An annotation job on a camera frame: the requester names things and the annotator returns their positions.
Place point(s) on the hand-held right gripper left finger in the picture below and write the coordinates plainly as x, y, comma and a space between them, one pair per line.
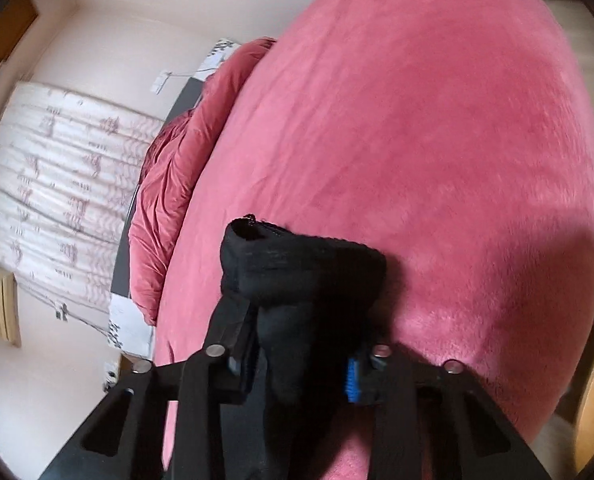
227, 330

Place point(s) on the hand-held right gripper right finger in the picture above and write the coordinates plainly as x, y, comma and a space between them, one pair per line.
352, 377

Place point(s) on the black embroidered pants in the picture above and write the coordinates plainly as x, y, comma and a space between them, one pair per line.
302, 280

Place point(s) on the white floral nightstand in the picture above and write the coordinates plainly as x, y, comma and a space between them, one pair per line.
222, 55
127, 325

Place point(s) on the wood and white cabinet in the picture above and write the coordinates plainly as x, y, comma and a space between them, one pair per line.
132, 362

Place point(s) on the pink duvet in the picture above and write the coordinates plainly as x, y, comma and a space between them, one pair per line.
177, 175

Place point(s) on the printed white curtain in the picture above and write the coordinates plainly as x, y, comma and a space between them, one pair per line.
62, 175

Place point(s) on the pink plush bed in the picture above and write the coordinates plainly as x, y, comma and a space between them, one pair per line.
402, 135

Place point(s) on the wooden door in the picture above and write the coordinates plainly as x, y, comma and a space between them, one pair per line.
12, 30

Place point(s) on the white wall power strip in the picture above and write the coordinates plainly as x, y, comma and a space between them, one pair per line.
109, 375

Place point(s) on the pale wooden wall fixture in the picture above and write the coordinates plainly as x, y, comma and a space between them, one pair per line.
4, 305

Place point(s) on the white wall socket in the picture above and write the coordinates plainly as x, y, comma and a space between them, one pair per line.
159, 81

